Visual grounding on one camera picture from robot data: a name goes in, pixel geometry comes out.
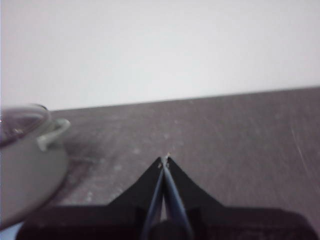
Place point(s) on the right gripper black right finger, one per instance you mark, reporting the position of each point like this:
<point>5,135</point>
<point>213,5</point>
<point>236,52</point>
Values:
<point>225,222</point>

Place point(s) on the pale green electric steamer pot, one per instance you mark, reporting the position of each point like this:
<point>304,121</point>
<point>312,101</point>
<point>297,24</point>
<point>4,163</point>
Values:
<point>27,180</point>

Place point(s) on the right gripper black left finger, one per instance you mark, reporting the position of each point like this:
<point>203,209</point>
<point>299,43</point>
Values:
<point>100,222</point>

